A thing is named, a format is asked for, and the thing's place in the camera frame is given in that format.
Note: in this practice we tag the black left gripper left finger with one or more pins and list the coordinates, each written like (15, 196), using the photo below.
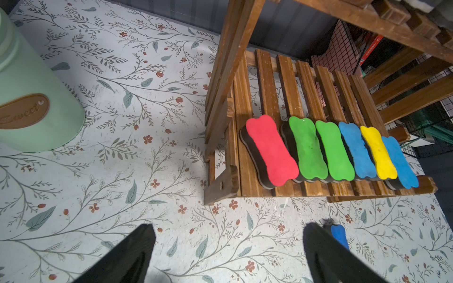
(127, 262)

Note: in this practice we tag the green eraser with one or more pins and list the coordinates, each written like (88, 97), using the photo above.
(301, 140)
(339, 165)

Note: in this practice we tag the green zipper pouch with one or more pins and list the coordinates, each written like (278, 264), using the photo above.
(432, 120)

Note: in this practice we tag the green pencil cup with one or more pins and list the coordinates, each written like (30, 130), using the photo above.
(38, 113)

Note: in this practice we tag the red eraser lower tier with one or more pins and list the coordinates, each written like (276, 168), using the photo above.
(272, 160)

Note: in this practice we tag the black wire desk organizer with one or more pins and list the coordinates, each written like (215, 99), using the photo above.
(392, 73)

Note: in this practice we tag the red book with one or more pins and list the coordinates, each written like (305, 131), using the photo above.
(369, 48)

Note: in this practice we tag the yellow eraser lower tier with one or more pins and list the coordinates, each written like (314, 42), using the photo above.
(385, 169)

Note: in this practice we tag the blue eraser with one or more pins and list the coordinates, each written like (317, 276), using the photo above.
(407, 179)
(338, 232)
(362, 163)

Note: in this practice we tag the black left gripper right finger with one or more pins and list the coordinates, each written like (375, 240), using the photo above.
(330, 262)

